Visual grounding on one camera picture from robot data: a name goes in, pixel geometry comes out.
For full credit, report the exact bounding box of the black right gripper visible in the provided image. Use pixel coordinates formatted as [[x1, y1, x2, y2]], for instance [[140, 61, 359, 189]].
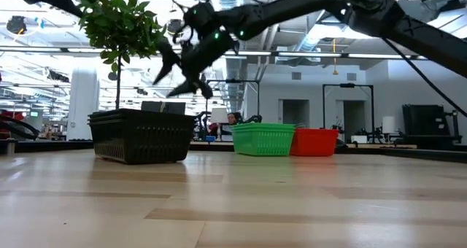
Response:
[[153, 28, 238, 99]]

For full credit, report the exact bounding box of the black plastic basket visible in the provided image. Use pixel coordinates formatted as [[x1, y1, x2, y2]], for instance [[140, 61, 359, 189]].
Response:
[[88, 108, 197, 117], [90, 117, 196, 166], [88, 112, 197, 122]]

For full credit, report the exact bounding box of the green plastic basket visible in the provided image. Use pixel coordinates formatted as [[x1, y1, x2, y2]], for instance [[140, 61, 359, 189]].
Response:
[[230, 122, 296, 128], [231, 128, 295, 157], [231, 125, 296, 131]]

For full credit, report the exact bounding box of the black monitor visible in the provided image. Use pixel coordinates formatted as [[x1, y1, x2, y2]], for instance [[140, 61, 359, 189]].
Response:
[[141, 101, 187, 116]]

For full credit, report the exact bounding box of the white lamp shade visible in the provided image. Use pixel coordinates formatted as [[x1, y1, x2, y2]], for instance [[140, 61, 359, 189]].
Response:
[[210, 107, 229, 125]]

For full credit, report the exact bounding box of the person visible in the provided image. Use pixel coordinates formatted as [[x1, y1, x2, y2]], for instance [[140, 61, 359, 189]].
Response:
[[225, 112, 244, 127]]

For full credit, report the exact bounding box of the green leafy artificial plant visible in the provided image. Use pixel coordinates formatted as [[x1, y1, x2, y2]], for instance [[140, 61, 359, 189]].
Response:
[[77, 0, 166, 110]]

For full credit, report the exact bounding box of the white cylinder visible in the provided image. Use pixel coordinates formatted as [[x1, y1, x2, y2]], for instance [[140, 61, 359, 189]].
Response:
[[382, 115, 397, 134]]

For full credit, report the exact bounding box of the black equipment cabinet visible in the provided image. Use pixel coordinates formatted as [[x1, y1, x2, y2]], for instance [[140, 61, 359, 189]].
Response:
[[401, 104, 463, 144]]

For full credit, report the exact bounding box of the yellow hanging cord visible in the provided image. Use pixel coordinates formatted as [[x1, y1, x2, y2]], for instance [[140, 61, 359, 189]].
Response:
[[331, 39, 339, 76]]

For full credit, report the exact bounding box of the black aluminium table frame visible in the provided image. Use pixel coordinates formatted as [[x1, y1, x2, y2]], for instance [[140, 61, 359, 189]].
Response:
[[0, 138, 467, 164]]

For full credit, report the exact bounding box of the black gantry frame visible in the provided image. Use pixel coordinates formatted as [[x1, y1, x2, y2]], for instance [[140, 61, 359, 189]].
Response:
[[322, 82, 375, 139]]

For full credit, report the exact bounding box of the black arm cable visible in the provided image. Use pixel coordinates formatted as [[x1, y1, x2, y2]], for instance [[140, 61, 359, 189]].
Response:
[[381, 36, 467, 118]]

